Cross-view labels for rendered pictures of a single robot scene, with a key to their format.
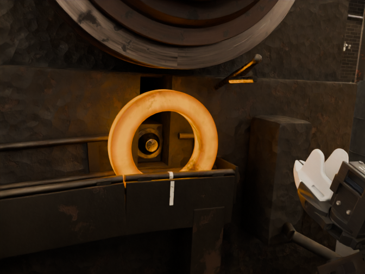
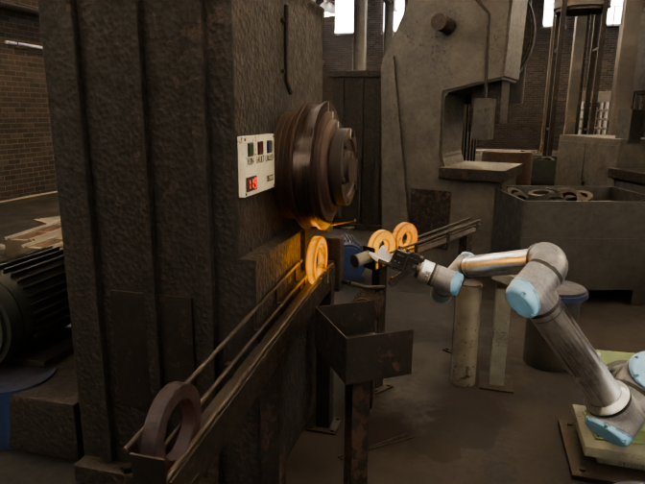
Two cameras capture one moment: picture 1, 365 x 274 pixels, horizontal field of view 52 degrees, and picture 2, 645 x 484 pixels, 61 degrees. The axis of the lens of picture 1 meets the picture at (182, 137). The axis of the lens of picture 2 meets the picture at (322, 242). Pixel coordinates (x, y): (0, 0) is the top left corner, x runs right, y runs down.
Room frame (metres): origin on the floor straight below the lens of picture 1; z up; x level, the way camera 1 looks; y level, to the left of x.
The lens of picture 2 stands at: (-0.66, 1.65, 1.31)
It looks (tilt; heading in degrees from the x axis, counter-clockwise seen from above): 13 degrees down; 308
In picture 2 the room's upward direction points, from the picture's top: straight up
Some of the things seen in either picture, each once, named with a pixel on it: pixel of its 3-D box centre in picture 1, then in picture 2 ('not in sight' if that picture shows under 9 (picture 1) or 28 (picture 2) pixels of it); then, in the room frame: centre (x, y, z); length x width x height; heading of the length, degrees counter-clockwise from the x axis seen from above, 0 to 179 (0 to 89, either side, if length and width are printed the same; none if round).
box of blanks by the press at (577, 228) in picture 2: not in sight; (567, 238); (0.37, -2.73, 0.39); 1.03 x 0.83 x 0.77; 38
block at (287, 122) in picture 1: (274, 178); (330, 262); (0.72, -0.19, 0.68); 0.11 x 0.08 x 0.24; 23
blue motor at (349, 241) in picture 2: not in sight; (344, 255); (1.86, -1.89, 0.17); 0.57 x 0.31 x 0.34; 133
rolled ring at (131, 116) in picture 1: (164, 145); (317, 259); (0.62, 0.03, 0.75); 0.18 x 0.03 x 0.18; 111
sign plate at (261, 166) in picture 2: not in sight; (257, 163); (0.58, 0.38, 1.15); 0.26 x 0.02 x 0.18; 113
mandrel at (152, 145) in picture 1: (139, 137); not in sight; (0.76, 0.09, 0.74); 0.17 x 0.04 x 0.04; 23
